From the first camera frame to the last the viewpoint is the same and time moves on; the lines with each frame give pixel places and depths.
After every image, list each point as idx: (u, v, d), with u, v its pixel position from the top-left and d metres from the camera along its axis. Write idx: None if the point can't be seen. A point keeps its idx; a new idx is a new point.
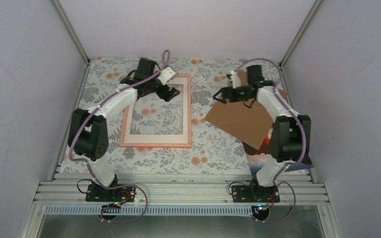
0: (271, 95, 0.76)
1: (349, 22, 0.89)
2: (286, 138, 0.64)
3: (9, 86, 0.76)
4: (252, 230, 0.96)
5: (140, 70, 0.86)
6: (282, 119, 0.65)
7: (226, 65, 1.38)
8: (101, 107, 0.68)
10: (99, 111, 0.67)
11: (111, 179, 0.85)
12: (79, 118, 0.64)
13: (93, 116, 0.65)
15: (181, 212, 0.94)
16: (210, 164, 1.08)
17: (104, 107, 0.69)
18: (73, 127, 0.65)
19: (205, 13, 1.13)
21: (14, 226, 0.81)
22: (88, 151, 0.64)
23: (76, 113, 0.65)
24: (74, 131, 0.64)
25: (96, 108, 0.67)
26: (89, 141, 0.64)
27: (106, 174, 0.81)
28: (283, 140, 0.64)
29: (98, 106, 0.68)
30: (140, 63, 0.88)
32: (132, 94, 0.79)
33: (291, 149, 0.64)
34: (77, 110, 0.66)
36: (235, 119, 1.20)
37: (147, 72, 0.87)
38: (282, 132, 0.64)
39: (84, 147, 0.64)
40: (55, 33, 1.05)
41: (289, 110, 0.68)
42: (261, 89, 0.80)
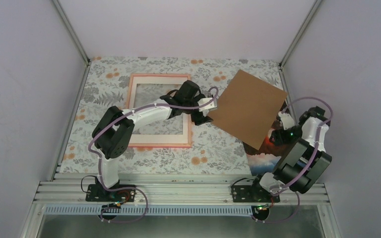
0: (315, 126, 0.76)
1: (349, 22, 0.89)
2: (293, 159, 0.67)
3: (9, 86, 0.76)
4: (252, 230, 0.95)
5: (181, 91, 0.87)
6: (302, 143, 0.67)
7: (226, 65, 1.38)
8: (135, 112, 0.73)
10: (130, 116, 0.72)
11: (115, 181, 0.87)
12: (111, 115, 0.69)
13: (125, 118, 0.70)
15: (181, 212, 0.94)
16: (210, 164, 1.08)
17: (137, 114, 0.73)
18: (102, 121, 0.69)
19: (205, 13, 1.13)
21: (14, 226, 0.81)
22: (104, 149, 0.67)
23: (110, 110, 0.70)
24: (103, 125, 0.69)
25: (130, 112, 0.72)
26: (110, 140, 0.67)
27: (115, 176, 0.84)
28: (289, 160, 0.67)
29: (132, 111, 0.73)
30: (183, 84, 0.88)
32: (165, 113, 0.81)
33: (288, 170, 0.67)
34: (112, 107, 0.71)
36: (235, 120, 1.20)
37: (188, 95, 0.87)
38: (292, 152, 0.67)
39: (103, 143, 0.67)
40: (56, 33, 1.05)
41: (316, 143, 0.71)
42: (312, 118, 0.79)
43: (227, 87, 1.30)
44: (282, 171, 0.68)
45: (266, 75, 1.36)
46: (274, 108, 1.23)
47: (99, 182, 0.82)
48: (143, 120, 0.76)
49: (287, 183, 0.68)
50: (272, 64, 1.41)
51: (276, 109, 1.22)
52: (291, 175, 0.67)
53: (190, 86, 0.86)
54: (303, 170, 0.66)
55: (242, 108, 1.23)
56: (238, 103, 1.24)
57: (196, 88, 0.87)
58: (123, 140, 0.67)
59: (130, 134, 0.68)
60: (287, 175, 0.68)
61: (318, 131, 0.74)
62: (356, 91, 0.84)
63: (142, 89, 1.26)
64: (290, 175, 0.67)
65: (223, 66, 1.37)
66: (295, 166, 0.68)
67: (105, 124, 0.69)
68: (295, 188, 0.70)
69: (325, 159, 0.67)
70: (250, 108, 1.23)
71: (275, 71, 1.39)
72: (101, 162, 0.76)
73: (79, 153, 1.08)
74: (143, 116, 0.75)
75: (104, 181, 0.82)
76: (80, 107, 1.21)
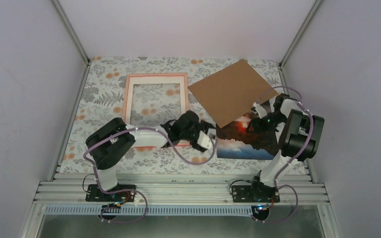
0: (294, 103, 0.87)
1: (349, 21, 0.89)
2: (294, 132, 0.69)
3: (10, 86, 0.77)
4: (252, 230, 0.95)
5: (179, 123, 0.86)
6: (296, 113, 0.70)
7: (226, 65, 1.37)
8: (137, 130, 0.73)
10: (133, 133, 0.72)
11: (116, 185, 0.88)
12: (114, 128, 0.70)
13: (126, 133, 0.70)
15: (181, 212, 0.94)
16: (210, 164, 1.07)
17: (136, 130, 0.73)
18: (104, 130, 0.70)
19: (205, 13, 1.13)
21: (13, 227, 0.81)
22: (97, 158, 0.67)
23: (116, 122, 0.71)
24: (103, 134, 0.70)
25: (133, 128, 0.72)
26: (105, 150, 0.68)
27: (113, 178, 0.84)
28: (291, 133, 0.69)
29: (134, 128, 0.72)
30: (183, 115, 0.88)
32: (159, 139, 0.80)
33: (295, 141, 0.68)
34: (117, 118, 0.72)
36: (217, 100, 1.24)
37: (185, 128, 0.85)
38: (291, 124, 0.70)
39: (96, 153, 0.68)
40: (55, 33, 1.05)
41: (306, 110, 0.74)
42: (287, 100, 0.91)
43: (216, 73, 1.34)
44: (289, 144, 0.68)
45: (267, 75, 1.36)
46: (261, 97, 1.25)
47: (97, 184, 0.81)
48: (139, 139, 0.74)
49: (297, 153, 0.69)
50: (272, 64, 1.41)
51: (262, 98, 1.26)
52: (299, 145, 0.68)
53: (188, 119, 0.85)
54: (308, 135, 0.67)
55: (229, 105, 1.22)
56: (224, 96, 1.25)
57: (192, 120, 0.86)
58: (117, 153, 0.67)
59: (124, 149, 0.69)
60: (295, 146, 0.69)
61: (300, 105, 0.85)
62: (356, 91, 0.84)
63: (141, 89, 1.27)
64: (298, 145, 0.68)
65: (223, 65, 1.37)
66: (299, 136, 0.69)
67: (107, 133, 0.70)
68: (305, 156, 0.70)
69: (321, 119, 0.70)
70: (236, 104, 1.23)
71: (275, 71, 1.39)
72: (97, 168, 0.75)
73: (79, 153, 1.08)
74: (145, 136, 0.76)
75: (102, 182, 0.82)
76: (80, 107, 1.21)
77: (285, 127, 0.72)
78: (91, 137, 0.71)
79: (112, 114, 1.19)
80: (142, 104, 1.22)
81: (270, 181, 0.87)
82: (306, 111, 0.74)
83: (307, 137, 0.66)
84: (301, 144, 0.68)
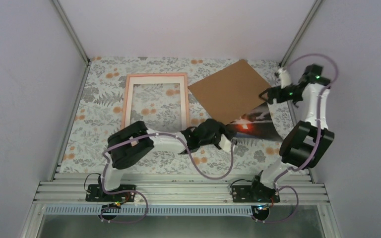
0: (314, 95, 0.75)
1: (348, 22, 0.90)
2: (297, 149, 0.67)
3: (10, 86, 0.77)
4: (252, 230, 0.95)
5: (197, 132, 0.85)
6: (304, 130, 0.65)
7: (226, 65, 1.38)
8: (158, 135, 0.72)
10: (154, 137, 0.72)
11: (117, 187, 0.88)
12: (139, 131, 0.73)
13: (147, 137, 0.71)
15: (181, 212, 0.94)
16: (210, 164, 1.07)
17: (158, 136, 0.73)
18: (127, 131, 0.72)
19: (205, 13, 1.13)
21: (13, 227, 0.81)
22: (116, 157, 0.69)
23: (139, 124, 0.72)
24: (126, 135, 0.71)
25: (154, 133, 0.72)
26: (124, 152, 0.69)
27: (116, 181, 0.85)
28: (294, 149, 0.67)
29: (156, 133, 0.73)
30: (207, 120, 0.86)
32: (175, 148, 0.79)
33: (295, 156, 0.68)
34: (140, 123, 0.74)
36: (225, 101, 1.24)
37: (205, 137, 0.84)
38: (299, 135, 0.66)
39: (116, 153, 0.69)
40: (56, 34, 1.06)
41: (318, 120, 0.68)
42: (310, 85, 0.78)
43: (216, 73, 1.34)
44: (289, 157, 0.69)
45: (266, 75, 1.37)
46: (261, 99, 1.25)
47: (101, 181, 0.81)
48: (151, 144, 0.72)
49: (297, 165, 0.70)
50: (272, 64, 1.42)
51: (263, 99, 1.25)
52: (299, 160, 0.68)
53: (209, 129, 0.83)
54: (314, 148, 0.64)
55: (229, 106, 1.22)
56: (224, 97, 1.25)
57: (211, 131, 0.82)
58: (135, 156, 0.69)
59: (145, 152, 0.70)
60: (295, 159, 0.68)
61: (319, 99, 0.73)
62: (356, 91, 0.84)
63: (141, 89, 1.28)
64: (298, 159, 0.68)
65: (223, 66, 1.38)
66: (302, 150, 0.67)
67: (130, 134, 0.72)
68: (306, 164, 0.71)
69: (329, 138, 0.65)
70: (237, 106, 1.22)
71: (275, 71, 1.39)
72: (106, 166, 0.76)
73: (79, 153, 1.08)
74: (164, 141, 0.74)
75: (105, 184, 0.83)
76: (80, 107, 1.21)
77: (290, 137, 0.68)
78: (112, 136, 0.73)
79: (112, 113, 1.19)
80: (142, 104, 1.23)
81: (270, 182, 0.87)
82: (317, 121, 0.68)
83: (313, 150, 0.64)
84: (307, 154, 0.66)
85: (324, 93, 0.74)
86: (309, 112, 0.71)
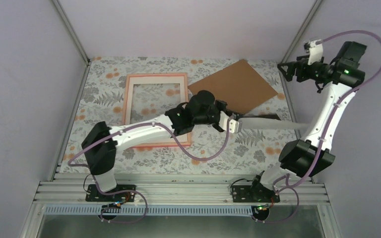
0: (331, 101, 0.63)
1: (347, 22, 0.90)
2: (292, 163, 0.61)
3: (10, 86, 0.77)
4: (252, 230, 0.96)
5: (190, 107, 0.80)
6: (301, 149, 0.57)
7: (226, 65, 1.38)
8: (123, 132, 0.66)
10: (119, 135, 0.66)
11: (114, 186, 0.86)
12: (104, 132, 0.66)
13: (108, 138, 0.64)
15: (181, 212, 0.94)
16: (210, 164, 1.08)
17: (129, 136, 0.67)
18: (91, 136, 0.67)
19: (205, 13, 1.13)
21: (13, 227, 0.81)
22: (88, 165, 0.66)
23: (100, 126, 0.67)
24: (90, 139, 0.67)
25: (118, 132, 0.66)
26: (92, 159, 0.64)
27: (111, 182, 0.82)
28: (289, 163, 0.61)
29: (121, 132, 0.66)
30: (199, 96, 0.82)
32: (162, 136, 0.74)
33: (290, 168, 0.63)
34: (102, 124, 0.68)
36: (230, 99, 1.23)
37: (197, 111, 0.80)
38: (296, 151, 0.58)
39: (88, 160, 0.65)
40: (56, 34, 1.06)
41: (321, 140, 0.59)
42: (333, 85, 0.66)
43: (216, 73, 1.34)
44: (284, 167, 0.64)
45: (266, 75, 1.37)
46: (265, 98, 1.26)
47: (95, 184, 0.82)
48: (122, 145, 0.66)
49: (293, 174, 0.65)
50: (272, 64, 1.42)
51: (266, 98, 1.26)
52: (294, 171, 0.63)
53: (199, 103, 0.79)
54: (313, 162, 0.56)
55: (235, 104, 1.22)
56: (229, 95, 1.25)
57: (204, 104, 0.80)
58: (101, 160, 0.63)
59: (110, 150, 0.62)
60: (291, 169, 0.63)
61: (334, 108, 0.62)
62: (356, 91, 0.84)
63: (141, 89, 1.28)
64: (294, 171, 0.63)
65: (223, 65, 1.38)
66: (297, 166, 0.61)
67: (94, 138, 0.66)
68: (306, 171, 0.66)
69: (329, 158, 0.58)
70: (242, 104, 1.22)
71: (275, 71, 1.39)
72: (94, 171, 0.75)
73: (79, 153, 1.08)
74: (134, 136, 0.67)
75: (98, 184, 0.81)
76: (80, 107, 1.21)
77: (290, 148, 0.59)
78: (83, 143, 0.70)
79: (112, 113, 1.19)
80: (142, 104, 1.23)
81: (269, 184, 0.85)
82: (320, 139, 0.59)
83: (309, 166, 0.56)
84: (307, 164, 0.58)
85: (344, 100, 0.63)
86: (314, 127, 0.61)
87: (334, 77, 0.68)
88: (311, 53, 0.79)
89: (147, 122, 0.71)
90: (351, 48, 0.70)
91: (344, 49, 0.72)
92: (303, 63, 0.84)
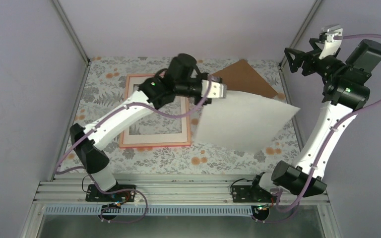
0: (327, 126, 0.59)
1: (348, 22, 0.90)
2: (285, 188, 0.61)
3: (9, 86, 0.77)
4: (252, 230, 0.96)
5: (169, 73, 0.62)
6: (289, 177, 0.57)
7: (226, 65, 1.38)
8: (96, 128, 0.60)
10: (94, 134, 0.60)
11: (115, 183, 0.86)
12: (77, 131, 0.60)
13: (86, 138, 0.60)
15: (181, 213, 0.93)
16: (210, 164, 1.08)
17: (104, 129, 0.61)
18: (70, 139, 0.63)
19: (204, 13, 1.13)
21: (13, 227, 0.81)
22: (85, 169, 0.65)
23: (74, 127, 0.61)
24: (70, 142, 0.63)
25: (91, 130, 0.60)
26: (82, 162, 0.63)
27: (111, 179, 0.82)
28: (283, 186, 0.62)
29: (94, 129, 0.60)
30: (173, 60, 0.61)
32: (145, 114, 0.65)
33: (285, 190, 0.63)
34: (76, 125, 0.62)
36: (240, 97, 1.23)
37: (179, 78, 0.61)
38: (286, 176, 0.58)
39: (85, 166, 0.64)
40: (56, 35, 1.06)
41: (313, 167, 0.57)
42: (330, 105, 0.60)
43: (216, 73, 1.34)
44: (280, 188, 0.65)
45: (266, 75, 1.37)
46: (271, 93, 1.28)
47: (95, 184, 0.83)
48: (100, 142, 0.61)
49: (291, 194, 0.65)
50: (272, 64, 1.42)
51: (272, 93, 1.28)
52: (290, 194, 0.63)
53: (180, 64, 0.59)
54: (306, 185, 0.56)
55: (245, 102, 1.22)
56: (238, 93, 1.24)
57: (186, 67, 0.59)
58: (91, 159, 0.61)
59: (94, 153, 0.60)
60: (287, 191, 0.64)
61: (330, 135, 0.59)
62: None
63: None
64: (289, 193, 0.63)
65: (223, 66, 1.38)
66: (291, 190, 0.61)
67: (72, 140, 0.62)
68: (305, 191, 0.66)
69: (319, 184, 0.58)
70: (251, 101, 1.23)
71: (275, 71, 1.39)
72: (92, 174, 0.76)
73: None
74: (110, 129, 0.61)
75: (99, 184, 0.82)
76: (80, 107, 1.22)
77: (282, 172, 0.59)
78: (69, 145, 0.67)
79: None
80: None
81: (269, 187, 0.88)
82: (311, 165, 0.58)
83: (303, 188, 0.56)
84: (302, 184, 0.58)
85: (342, 123, 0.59)
86: (307, 153, 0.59)
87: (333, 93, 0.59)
88: (325, 48, 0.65)
89: (119, 107, 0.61)
90: (365, 55, 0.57)
91: (357, 54, 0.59)
92: (313, 54, 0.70)
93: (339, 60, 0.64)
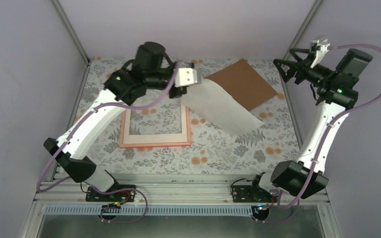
0: (323, 123, 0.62)
1: (347, 22, 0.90)
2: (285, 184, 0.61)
3: (10, 87, 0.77)
4: (252, 230, 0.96)
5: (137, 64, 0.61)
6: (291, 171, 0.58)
7: (226, 65, 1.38)
8: (70, 140, 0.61)
10: (68, 146, 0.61)
11: (113, 182, 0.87)
12: (51, 147, 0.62)
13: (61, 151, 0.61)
15: (181, 212, 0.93)
16: (210, 164, 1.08)
17: (78, 138, 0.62)
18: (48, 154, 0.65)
19: (204, 14, 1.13)
21: (13, 227, 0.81)
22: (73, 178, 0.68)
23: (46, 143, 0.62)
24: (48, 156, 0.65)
25: (64, 143, 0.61)
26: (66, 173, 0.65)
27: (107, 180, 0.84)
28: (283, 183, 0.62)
29: (68, 140, 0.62)
30: (139, 50, 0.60)
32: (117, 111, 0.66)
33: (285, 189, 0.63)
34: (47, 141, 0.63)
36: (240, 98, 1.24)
37: (148, 68, 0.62)
38: (289, 170, 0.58)
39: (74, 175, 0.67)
40: (56, 35, 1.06)
41: (314, 161, 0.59)
42: (326, 104, 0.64)
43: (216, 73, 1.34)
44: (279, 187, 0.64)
45: (266, 76, 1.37)
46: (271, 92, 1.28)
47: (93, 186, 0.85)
48: (78, 151, 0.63)
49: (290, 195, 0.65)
50: (272, 64, 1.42)
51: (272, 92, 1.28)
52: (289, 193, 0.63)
53: (148, 53, 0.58)
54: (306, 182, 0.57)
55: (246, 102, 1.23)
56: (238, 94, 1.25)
57: (154, 56, 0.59)
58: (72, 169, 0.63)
59: (72, 163, 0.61)
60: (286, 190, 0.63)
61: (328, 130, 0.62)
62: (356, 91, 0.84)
63: None
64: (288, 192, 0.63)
65: (223, 66, 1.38)
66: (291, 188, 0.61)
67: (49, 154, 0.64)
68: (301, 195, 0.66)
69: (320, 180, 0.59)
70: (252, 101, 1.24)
71: (274, 71, 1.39)
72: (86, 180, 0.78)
73: None
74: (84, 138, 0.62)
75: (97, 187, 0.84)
76: (80, 107, 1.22)
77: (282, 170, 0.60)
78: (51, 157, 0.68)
79: None
80: (142, 104, 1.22)
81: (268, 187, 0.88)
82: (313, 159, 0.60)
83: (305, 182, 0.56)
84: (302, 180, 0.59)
85: (337, 120, 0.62)
86: (307, 148, 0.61)
87: (327, 95, 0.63)
88: (317, 57, 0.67)
89: (87, 112, 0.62)
90: (353, 61, 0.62)
91: (347, 60, 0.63)
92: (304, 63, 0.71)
93: (327, 67, 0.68)
